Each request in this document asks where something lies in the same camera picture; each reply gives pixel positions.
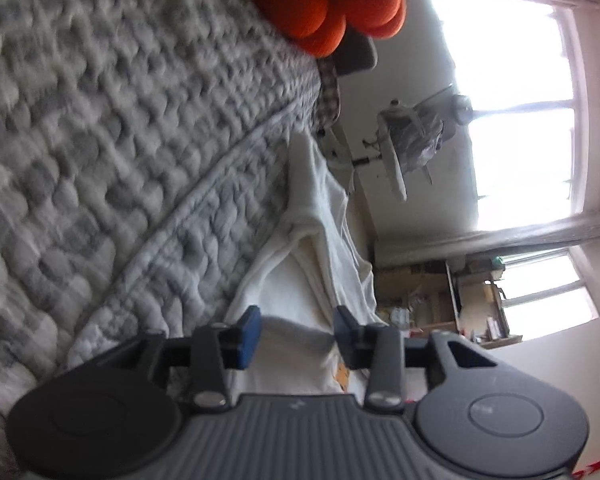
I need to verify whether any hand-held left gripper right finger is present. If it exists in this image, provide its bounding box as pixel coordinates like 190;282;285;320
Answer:
332;306;501;411

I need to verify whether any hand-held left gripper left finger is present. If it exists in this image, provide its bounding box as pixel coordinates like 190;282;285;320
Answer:
97;305;262;411

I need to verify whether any white bear print shirt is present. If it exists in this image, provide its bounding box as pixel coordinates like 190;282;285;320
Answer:
225;132;378;396

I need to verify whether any wooden shelf with boxes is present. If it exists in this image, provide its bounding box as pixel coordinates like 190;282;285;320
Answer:
375;255;523;349

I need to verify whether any grey curtain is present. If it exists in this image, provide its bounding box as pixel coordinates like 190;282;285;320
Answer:
375;212;600;271

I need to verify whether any white office chair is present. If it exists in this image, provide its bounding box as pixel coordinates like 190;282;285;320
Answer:
320;87;473;201

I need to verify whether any grey backpack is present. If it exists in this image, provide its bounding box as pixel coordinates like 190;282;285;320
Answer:
395;105;448;171

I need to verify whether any grey checked quilted blanket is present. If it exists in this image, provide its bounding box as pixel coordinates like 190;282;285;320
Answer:
0;0;343;416

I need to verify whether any grey sofa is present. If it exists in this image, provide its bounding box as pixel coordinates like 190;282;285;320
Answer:
337;30;379;79

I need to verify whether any orange pumpkin cushion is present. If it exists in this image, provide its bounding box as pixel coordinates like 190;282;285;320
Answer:
230;0;407;58

